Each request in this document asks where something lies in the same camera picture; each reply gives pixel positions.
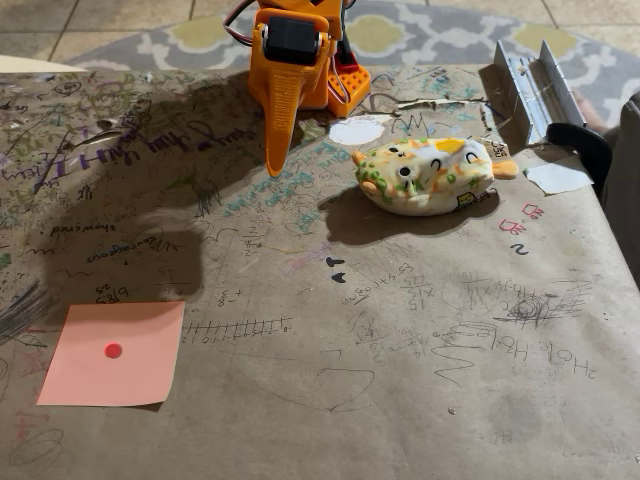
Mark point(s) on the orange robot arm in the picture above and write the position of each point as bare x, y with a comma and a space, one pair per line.
350, 87

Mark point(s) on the plush fish toy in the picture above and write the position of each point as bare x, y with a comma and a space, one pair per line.
425, 175

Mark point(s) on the red dot sticker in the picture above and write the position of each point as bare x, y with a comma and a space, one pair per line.
113, 350

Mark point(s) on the white round paper patch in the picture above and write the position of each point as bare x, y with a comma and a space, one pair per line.
356, 131

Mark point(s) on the grey yellow patterned rug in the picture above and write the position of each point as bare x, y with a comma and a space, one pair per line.
450, 35

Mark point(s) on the brown scribbled paper table cover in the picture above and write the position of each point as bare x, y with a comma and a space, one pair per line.
320, 325

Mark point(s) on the white torn paper scrap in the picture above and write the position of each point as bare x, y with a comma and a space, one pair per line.
557, 177

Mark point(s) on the pink sticky note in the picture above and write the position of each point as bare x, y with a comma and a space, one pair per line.
112, 355

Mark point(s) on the black curved armrest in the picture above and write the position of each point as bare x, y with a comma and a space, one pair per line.
585, 145

